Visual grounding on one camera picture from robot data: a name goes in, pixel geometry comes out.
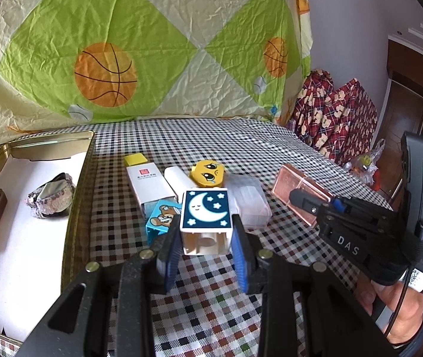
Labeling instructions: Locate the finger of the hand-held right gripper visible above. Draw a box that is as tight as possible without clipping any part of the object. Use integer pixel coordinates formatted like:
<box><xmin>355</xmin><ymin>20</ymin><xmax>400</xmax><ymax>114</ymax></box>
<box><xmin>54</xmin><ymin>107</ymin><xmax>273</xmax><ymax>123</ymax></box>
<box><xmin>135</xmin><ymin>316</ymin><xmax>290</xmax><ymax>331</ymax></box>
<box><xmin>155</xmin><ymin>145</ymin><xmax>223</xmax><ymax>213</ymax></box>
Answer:
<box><xmin>289</xmin><ymin>188</ymin><xmax>334</xmax><ymax>217</ymax></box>
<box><xmin>330</xmin><ymin>197</ymin><xmax>395</xmax><ymax>224</ymax></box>

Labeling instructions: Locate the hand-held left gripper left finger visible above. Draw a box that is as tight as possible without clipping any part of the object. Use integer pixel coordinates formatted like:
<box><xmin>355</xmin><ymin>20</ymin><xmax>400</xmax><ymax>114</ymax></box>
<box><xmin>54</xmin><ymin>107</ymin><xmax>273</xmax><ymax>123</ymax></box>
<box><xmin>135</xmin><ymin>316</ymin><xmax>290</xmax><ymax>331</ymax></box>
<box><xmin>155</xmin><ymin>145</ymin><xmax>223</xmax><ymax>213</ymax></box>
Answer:
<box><xmin>18</xmin><ymin>228</ymin><xmax>183</xmax><ymax>357</ymax></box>

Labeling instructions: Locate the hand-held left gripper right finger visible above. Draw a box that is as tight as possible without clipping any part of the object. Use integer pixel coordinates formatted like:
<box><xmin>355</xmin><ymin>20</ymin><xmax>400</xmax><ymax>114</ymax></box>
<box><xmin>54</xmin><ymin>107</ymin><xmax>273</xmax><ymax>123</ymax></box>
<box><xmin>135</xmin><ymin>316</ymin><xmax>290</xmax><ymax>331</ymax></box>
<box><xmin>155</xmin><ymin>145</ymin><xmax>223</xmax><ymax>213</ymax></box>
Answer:
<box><xmin>232</xmin><ymin>214</ymin><xmax>398</xmax><ymax>357</ymax></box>

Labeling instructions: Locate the pink transparent box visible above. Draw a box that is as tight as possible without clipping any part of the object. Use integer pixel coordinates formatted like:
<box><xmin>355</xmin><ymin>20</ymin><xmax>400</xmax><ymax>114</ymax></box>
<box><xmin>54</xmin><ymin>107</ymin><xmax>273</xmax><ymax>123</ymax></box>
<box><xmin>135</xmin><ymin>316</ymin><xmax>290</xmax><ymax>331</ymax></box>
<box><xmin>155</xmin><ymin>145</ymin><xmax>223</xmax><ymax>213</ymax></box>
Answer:
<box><xmin>273</xmin><ymin>164</ymin><xmax>334</xmax><ymax>227</ymax></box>

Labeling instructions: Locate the moon print box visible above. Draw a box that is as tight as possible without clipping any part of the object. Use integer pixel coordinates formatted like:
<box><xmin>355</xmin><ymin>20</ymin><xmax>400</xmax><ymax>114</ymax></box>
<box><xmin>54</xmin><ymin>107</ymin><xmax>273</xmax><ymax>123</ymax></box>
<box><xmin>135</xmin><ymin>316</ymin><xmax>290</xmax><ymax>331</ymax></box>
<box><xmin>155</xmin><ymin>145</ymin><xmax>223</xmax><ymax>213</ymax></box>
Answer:
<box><xmin>179</xmin><ymin>189</ymin><xmax>233</xmax><ymax>256</ymax></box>

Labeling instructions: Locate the white box with red label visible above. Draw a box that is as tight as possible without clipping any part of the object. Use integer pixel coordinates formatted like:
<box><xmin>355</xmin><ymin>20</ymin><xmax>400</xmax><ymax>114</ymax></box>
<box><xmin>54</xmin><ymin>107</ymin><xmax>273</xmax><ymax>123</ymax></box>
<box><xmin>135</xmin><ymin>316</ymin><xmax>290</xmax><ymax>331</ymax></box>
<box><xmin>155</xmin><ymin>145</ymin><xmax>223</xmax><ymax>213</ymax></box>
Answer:
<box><xmin>126</xmin><ymin>163</ymin><xmax>177</xmax><ymax>218</ymax></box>

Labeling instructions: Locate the white charger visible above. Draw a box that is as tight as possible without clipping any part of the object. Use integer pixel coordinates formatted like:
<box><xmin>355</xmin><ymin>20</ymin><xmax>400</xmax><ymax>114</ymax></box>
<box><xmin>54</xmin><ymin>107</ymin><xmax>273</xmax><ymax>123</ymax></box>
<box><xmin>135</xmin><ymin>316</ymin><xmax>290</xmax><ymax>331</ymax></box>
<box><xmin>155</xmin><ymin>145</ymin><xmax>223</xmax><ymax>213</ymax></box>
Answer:
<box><xmin>164</xmin><ymin>166</ymin><xmax>193</xmax><ymax>201</ymax></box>

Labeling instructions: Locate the gold tin box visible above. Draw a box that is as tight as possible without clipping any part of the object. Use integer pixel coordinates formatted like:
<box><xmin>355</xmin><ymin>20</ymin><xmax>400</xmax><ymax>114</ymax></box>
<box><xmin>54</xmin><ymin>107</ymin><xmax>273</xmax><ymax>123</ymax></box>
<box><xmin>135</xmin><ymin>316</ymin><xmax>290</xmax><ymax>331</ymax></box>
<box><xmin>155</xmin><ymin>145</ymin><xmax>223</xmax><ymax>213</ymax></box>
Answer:
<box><xmin>0</xmin><ymin>131</ymin><xmax>97</xmax><ymax>346</ymax></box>

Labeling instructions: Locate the person's right hand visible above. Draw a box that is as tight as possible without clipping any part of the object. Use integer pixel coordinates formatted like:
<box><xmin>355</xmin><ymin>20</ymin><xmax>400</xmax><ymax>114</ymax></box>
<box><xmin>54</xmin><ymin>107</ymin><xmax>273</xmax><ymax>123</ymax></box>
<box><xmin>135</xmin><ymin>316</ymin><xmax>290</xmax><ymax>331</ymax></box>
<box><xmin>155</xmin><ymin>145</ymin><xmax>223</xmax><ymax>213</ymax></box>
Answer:
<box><xmin>356</xmin><ymin>275</ymin><xmax>423</xmax><ymax>343</ymax></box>

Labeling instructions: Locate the blue bear print box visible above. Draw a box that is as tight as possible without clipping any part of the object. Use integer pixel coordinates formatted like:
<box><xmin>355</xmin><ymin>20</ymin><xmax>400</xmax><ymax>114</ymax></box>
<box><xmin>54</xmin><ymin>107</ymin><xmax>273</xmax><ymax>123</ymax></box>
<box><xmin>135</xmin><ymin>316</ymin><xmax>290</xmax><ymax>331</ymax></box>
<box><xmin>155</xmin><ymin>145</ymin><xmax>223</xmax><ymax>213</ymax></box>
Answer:
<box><xmin>145</xmin><ymin>200</ymin><xmax>182</xmax><ymax>248</ymax></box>

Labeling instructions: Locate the plastic bag with toy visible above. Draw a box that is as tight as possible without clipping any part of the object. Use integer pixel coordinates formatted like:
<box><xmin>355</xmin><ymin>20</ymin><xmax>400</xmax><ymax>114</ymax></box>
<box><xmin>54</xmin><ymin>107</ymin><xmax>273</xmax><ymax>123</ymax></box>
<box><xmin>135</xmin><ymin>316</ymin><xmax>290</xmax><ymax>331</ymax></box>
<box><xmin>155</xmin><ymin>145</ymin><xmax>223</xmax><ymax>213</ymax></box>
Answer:
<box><xmin>345</xmin><ymin>139</ymin><xmax>386</xmax><ymax>190</ymax></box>

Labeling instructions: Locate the clear plastic box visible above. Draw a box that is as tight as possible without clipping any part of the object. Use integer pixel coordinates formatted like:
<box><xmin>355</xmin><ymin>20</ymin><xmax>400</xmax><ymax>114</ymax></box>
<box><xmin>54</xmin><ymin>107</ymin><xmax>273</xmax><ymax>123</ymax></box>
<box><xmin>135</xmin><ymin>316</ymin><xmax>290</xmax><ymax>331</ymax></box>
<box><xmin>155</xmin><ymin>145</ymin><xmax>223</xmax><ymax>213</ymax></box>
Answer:
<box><xmin>226</xmin><ymin>176</ymin><xmax>271</xmax><ymax>231</ymax></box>

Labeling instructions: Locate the red plaid bear blanket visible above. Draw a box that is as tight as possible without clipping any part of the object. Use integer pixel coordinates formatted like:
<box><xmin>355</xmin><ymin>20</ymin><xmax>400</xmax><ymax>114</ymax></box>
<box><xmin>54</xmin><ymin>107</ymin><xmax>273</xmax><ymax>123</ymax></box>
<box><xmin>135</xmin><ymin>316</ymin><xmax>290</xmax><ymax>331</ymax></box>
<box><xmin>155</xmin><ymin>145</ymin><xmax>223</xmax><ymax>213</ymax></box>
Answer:
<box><xmin>287</xmin><ymin>69</ymin><xmax>379</xmax><ymax>168</ymax></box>

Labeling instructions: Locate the yellow emoji face box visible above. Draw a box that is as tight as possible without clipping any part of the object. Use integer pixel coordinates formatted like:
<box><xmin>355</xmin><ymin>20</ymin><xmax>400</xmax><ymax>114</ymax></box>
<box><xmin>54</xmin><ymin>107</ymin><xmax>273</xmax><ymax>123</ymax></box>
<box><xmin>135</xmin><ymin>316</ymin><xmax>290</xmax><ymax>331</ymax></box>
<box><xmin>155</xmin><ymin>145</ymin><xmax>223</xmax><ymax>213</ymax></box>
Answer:
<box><xmin>190</xmin><ymin>160</ymin><xmax>227</xmax><ymax>188</ymax></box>

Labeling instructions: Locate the yellow cube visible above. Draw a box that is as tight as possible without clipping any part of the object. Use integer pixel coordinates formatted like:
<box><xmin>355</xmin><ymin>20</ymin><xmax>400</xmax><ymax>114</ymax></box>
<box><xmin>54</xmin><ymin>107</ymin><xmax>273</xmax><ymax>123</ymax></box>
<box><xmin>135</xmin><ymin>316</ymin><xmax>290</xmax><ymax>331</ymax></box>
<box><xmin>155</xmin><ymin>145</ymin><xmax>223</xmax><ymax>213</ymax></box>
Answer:
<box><xmin>124</xmin><ymin>154</ymin><xmax>149</xmax><ymax>167</ymax></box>

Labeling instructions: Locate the checkered tablecloth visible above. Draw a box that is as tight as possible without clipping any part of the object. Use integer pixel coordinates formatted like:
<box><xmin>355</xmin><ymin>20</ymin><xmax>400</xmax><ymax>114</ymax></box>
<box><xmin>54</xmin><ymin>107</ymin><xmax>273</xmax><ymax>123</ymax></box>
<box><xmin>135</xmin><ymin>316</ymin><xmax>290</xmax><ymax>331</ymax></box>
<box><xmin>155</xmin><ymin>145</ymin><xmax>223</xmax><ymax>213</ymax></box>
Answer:
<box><xmin>0</xmin><ymin>117</ymin><xmax>394</xmax><ymax>357</ymax></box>

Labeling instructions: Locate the dark wooden door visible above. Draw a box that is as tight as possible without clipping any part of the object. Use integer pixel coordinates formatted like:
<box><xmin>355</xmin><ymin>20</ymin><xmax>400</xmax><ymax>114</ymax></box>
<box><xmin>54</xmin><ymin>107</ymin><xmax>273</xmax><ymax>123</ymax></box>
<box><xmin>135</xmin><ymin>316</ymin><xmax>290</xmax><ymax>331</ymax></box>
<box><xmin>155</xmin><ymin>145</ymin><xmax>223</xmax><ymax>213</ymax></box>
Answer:
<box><xmin>373</xmin><ymin>39</ymin><xmax>423</xmax><ymax>201</ymax></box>

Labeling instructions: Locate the sequin pouch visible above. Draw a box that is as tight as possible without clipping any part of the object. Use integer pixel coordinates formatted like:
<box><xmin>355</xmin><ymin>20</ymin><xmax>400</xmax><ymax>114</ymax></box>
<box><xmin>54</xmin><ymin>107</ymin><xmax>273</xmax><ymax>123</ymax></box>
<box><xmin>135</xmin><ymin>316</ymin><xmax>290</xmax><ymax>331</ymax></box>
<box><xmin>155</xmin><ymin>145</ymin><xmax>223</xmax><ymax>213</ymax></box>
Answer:
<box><xmin>24</xmin><ymin>173</ymin><xmax>76</xmax><ymax>219</ymax></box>

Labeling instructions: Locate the basketball print sheet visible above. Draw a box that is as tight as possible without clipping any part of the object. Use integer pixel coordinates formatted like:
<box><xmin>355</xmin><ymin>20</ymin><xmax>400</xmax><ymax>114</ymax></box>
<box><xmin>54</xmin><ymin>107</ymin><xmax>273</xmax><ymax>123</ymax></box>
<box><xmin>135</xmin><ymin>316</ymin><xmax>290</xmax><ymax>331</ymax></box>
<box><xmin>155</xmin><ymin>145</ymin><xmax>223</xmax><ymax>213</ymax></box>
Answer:
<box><xmin>0</xmin><ymin>0</ymin><xmax>314</xmax><ymax>153</ymax></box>

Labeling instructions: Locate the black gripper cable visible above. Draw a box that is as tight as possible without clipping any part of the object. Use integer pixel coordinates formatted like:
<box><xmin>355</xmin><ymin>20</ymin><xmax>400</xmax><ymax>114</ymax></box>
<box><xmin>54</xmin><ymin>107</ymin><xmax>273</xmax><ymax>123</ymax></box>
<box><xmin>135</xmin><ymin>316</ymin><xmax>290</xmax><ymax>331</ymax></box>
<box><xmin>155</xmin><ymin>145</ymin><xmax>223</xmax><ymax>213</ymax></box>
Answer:
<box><xmin>382</xmin><ymin>271</ymin><xmax>413</xmax><ymax>337</ymax></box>

